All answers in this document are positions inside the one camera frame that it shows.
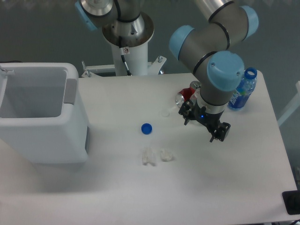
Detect crumpled white tissue left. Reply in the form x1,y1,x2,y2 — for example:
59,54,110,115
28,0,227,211
142,147,157,166

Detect black device at edge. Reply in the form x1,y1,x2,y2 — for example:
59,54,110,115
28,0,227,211
282,190,300,215

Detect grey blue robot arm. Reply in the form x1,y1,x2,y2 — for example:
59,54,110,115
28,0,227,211
75,0,259,141

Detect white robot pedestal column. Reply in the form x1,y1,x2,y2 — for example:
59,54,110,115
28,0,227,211
111,43,148,76

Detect crumpled white tissue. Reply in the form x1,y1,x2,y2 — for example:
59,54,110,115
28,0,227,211
160,148,175,162
142,147,157,166

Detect small clear green-label bottle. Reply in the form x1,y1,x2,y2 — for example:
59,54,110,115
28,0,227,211
190,88,200,103

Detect white metal base frame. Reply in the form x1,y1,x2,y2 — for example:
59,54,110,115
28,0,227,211
82,55,167,77

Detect crumpled white tissue right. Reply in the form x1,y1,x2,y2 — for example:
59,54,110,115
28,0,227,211
160,148,175,162

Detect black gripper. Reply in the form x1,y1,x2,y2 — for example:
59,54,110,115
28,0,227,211
179,100,231,143

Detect white trash can body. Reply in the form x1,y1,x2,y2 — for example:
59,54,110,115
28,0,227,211
0,63,89,164

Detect white furniture leg right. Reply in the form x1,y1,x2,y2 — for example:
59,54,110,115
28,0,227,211
277,81,300,127

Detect blue bottle cap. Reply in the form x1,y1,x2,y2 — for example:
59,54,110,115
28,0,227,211
141,123,152,135

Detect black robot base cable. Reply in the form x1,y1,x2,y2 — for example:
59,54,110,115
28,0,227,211
118,35,133,76

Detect crushed red soda can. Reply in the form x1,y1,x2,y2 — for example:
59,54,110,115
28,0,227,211
175,81,201,108

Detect blue plastic drink bottle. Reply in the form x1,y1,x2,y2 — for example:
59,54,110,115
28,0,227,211
228,67,257,111

